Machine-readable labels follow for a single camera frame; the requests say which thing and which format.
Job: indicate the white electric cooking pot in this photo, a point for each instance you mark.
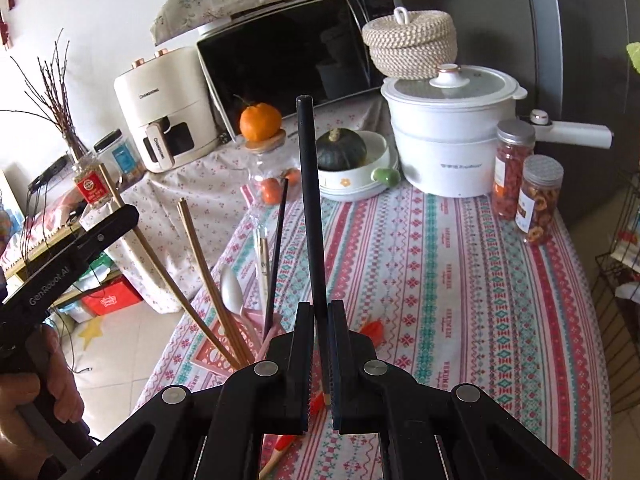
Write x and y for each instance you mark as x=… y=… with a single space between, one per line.
x=440 y=135

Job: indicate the pink perforated utensil holder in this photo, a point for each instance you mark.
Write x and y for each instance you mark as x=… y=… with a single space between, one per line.
x=220 y=355

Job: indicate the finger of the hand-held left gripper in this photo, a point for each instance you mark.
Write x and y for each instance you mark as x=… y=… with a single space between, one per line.
x=115 y=222

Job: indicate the red plastic spoon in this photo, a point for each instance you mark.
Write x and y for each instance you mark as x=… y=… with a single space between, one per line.
x=372 y=331

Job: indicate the large orange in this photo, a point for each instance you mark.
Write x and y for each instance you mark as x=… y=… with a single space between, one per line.
x=260 y=122

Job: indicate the dry branches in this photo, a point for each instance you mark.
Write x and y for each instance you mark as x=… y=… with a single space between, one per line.
x=52 y=90

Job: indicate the woven lidded basket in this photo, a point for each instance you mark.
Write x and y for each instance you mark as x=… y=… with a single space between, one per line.
x=410 y=45

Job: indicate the striped patterned tablecloth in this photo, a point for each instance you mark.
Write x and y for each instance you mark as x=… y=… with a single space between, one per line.
x=450 y=285

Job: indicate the red box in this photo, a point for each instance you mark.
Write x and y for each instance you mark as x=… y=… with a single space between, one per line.
x=107 y=300

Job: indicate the black chopstick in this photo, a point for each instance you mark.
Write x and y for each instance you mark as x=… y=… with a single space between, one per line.
x=307 y=185
x=277 y=250

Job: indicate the glass jar with wooden lid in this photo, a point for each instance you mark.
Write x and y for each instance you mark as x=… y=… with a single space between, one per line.
x=262 y=167

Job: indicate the napa cabbage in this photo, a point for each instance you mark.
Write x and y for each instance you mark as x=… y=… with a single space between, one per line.
x=635 y=57

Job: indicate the white plastic spoon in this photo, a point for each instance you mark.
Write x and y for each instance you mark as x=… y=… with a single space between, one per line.
x=231 y=290

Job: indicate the person's left hand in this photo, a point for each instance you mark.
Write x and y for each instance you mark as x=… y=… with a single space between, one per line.
x=55 y=365

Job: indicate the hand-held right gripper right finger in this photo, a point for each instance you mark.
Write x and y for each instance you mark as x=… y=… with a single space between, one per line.
x=340 y=360

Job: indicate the glass bottle red label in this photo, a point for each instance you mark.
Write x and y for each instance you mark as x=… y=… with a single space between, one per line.
x=90 y=185

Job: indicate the black microwave oven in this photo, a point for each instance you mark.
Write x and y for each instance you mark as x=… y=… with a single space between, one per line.
x=280 y=60

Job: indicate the clear jar blue label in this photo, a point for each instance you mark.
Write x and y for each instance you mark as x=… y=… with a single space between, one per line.
x=120 y=155

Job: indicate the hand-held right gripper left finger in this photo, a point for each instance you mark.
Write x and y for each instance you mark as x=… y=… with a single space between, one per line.
x=300 y=360

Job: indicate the grey refrigerator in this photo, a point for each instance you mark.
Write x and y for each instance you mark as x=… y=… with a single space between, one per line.
x=575 y=35

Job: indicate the small mandarin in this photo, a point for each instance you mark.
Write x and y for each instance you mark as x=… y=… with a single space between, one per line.
x=292 y=176
x=270 y=191

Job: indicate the green patterned chopstick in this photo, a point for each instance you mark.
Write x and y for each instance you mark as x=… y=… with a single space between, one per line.
x=259 y=260
x=265 y=275

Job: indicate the dark green kabocha squash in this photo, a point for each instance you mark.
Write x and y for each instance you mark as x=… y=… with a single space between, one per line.
x=340 y=152

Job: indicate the white glass pot lid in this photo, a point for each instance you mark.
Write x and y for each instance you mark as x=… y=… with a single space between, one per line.
x=415 y=87

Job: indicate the jar of dried fruit slices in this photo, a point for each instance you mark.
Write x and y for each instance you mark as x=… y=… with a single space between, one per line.
x=537 y=205

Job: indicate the cream air fryer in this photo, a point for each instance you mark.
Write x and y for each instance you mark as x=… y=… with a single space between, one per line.
x=150 y=95

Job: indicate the white floral cloth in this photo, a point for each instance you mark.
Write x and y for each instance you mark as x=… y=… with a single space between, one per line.
x=170 y=200

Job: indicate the jar of red dried fruit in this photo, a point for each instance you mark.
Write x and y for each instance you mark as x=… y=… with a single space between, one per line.
x=510 y=175

